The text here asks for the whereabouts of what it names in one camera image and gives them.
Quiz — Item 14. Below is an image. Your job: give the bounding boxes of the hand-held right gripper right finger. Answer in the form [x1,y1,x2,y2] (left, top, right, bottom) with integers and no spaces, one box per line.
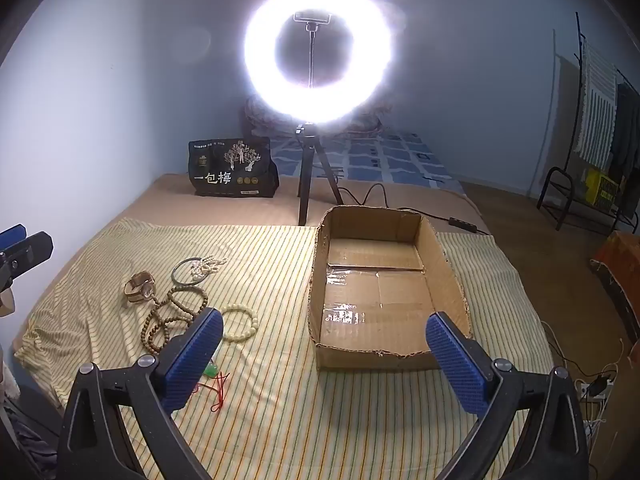
[425,311,590,480]

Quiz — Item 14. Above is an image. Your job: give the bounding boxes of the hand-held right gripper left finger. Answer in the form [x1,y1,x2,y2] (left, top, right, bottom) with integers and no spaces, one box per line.
[56,306,224,480]

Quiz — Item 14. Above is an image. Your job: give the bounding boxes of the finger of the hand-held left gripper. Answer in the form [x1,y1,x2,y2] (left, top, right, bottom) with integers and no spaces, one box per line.
[0,231,54,292]
[0,224,27,249]

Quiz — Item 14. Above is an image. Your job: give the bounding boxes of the green pendant with red cord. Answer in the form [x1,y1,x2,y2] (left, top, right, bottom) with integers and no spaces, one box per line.
[195,360,231,413]

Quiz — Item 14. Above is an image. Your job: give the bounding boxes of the cream bead bracelet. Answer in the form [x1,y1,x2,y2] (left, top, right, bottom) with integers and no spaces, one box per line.
[218,304,260,344]

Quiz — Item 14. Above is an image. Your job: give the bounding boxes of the brown bead necklace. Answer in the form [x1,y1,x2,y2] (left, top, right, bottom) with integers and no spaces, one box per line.
[145,285,210,354]

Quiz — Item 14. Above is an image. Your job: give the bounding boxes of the grey bangle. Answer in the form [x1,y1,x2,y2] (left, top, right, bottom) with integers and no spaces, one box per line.
[171,257,206,289]

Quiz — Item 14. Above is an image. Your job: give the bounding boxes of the gold wristwatch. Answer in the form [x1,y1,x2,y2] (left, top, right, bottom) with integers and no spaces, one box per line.
[124,271,157,305]

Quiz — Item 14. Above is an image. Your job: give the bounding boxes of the white pearl necklace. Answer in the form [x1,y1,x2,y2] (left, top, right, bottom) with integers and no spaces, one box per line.
[190,256,229,281]

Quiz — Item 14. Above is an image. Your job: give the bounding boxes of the yellow striped cloth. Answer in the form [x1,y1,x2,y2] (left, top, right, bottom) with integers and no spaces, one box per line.
[12,217,556,480]

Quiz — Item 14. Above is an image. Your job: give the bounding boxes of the white power strip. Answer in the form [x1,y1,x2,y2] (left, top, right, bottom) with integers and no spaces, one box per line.
[575,374,617,402]

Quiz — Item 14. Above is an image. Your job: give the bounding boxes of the tan bed sheet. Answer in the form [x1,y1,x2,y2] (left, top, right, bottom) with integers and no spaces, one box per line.
[142,172,493,237]

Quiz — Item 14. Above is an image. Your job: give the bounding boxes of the dark cloth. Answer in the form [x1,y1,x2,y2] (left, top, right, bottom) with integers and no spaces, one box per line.
[0,395,62,480]

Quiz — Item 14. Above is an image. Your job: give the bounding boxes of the black snack bag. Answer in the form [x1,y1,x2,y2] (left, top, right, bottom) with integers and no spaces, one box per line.
[188,136,280,198]

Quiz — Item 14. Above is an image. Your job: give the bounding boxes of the orange-brown cardboard box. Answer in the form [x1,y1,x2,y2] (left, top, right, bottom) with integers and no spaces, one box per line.
[590,230,640,343]

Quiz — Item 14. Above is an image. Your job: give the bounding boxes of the black metal clothes rack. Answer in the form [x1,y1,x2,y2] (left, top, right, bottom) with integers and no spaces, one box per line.
[537,10,640,233]

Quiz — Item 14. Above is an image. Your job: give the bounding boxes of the black tripod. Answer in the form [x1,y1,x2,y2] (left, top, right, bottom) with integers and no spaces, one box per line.
[295,122,346,227]

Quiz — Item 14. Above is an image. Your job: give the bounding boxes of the blue patterned bed sheet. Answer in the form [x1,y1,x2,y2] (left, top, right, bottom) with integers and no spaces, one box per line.
[270,127,463,193]

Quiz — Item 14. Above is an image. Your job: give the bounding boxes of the yellow box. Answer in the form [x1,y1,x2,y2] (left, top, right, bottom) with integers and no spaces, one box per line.
[585,167,622,208]

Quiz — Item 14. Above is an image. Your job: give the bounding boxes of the dark hanging clothes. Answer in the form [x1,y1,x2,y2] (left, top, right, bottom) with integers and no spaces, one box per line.
[607,82,640,196]

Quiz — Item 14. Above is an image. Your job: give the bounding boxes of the striped hanging towel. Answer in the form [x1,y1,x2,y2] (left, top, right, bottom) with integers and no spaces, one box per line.
[572,40,619,166]

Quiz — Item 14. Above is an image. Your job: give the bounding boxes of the phone holder clamp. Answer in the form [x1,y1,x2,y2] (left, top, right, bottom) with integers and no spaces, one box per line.
[293,10,334,90]

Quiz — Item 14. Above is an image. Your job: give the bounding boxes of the black power cable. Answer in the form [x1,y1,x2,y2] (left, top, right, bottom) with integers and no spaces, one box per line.
[340,183,493,235]

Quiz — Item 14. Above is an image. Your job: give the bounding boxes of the white ring light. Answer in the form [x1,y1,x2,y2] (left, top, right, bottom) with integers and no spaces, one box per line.
[243,0,393,123]

